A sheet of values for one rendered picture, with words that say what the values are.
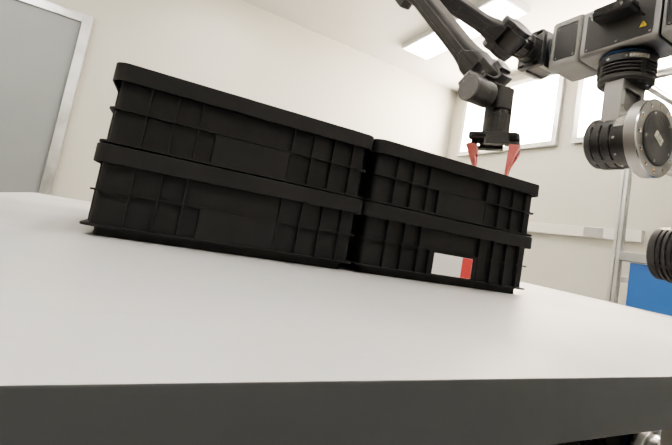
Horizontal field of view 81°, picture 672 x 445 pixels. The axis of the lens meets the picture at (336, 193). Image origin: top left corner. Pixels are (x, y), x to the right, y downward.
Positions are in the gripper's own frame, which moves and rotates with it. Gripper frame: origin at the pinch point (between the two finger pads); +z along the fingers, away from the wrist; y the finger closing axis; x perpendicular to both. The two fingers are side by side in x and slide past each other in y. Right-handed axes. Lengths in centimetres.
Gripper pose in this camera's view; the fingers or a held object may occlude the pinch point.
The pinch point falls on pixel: (489, 176)
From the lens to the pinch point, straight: 92.0
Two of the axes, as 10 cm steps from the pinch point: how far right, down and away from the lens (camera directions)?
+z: -1.7, 9.8, -0.9
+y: 8.8, 1.1, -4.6
